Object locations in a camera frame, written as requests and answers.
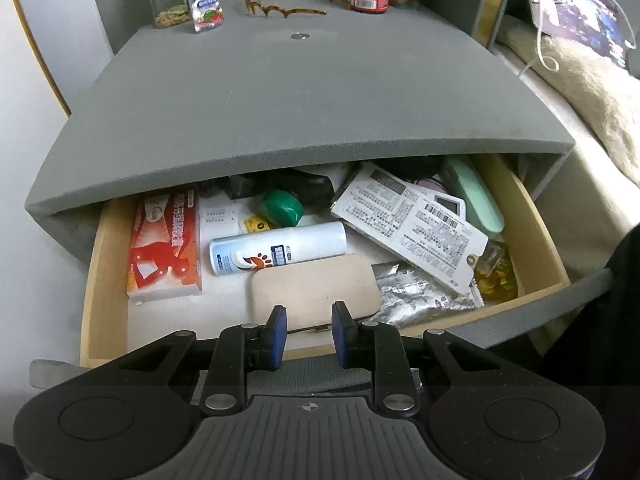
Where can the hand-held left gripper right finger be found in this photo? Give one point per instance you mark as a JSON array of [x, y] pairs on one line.
[[342, 334]]

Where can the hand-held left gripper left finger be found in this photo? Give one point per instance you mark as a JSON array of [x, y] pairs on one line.
[[278, 334]]

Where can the beige oblong case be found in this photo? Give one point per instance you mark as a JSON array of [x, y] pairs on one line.
[[315, 287]]

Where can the white spray can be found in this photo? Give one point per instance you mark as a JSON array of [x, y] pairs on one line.
[[300, 245]]

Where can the white printed box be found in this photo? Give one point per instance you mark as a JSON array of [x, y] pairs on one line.
[[410, 225]]

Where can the wooden drawer with grey front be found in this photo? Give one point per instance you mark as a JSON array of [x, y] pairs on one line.
[[102, 280]]

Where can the silver foil packet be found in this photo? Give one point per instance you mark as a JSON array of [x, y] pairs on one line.
[[420, 295]]

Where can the yellow label sticker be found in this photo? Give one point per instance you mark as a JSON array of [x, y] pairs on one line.
[[256, 224]]

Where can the dark bottle with green cap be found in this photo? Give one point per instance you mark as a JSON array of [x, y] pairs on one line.
[[281, 207]]

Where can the red and white packet box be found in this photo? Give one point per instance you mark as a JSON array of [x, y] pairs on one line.
[[162, 245]]

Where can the yellow capsule blister pack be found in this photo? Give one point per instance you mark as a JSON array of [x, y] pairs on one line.
[[495, 275]]

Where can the pink paper sheet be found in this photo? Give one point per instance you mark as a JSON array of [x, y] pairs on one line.
[[429, 184]]

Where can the mint green case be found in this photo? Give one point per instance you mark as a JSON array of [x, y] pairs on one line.
[[477, 197]]

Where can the grey fabric nightstand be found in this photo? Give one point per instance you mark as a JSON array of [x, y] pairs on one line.
[[300, 95]]

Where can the beige bed sheet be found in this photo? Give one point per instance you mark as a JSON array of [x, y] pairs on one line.
[[585, 210]]

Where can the small clear bottle white cap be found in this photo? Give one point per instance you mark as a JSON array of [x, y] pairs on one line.
[[206, 7]]

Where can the cream fuzzy blanket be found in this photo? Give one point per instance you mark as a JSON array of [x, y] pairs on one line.
[[590, 90]]

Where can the gold metal frame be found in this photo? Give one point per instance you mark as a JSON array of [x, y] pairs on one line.
[[37, 55]]

